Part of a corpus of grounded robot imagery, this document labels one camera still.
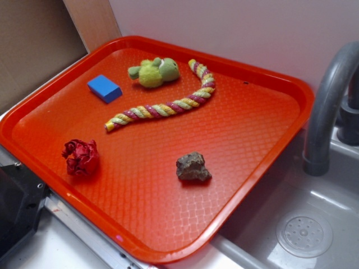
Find grey curved faucet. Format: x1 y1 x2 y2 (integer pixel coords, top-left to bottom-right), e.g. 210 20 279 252
303 41 358 176

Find wooden board panel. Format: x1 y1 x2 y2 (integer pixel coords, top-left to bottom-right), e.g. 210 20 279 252
63 0 122 53

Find orange plastic tray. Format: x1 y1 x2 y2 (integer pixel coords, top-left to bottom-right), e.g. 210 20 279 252
1 36 314 265

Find multicolour twisted rope toy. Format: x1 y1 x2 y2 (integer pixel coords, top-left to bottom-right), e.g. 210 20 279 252
104 59 215 132

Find green plush toy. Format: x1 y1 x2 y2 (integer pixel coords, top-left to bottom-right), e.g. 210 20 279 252
127 57 180 89

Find blue rectangular block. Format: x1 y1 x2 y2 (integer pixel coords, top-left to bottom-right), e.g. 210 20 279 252
87 75 123 104

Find grey plastic sink basin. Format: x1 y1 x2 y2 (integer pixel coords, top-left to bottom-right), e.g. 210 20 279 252
212 133 358 268

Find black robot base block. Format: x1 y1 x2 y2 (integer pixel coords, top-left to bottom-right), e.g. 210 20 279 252
1 162 48 262

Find brown grey rock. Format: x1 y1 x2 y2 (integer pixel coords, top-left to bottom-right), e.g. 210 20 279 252
176 151 212 182

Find crumpled red paper ball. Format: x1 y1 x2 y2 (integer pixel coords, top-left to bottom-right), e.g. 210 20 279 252
62 139 99 176

